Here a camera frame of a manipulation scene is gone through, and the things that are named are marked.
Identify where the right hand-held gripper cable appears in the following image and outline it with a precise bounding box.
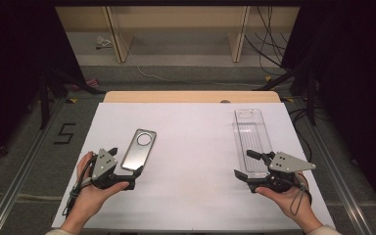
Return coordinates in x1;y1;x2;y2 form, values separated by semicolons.
288;172;313;217

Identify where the bundle of black cables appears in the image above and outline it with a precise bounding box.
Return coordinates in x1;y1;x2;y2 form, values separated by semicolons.
244;5;292;71

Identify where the white floor cable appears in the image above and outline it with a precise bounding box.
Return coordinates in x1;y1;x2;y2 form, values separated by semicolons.
136;65;265;88

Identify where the pink floor item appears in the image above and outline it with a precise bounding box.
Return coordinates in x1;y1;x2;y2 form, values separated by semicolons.
71;77;99;92

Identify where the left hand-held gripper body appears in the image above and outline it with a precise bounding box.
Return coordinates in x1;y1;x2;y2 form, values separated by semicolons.
89;148;125;191

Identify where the hand-held gripper cable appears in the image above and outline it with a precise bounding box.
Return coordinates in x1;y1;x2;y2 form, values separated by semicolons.
288;172;313;217
62;155;99;218

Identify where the white table sheet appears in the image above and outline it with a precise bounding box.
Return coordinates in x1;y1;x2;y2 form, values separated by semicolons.
51;102;337;231

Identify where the crumpled white paper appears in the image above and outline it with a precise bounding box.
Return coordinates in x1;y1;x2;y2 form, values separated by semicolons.
95;35;114;50

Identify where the black curtain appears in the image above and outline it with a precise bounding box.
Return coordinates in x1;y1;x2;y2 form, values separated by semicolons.
282;0;376;223
0;0;87;170

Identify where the clear plastic tray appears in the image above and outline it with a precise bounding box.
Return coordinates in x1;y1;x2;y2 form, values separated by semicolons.
232;108;275;180

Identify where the black tripod stand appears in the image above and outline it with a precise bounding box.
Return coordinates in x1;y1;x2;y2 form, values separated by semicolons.
254;65;318;127
38;70;106;130

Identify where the beige wooden desk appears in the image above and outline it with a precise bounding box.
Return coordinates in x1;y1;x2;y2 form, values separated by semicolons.
54;5;301;65

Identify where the person's left hand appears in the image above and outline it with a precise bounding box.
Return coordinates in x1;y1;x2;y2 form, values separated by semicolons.
70;151;130;220

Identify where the grey lid with round window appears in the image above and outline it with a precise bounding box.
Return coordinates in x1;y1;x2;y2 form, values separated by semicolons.
120;128;158;171

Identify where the left hand-held gripper cable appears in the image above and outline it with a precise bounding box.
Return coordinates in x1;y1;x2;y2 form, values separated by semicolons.
62;155;99;218

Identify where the person's right hand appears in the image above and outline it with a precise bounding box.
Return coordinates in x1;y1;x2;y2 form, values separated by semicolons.
255;173;321;230

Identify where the aluminium floor rail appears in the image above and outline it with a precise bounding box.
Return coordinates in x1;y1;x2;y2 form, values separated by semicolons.
298;112;373;235
0;97;68;235

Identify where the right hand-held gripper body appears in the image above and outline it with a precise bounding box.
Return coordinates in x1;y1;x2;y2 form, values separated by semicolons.
257;151;317;194

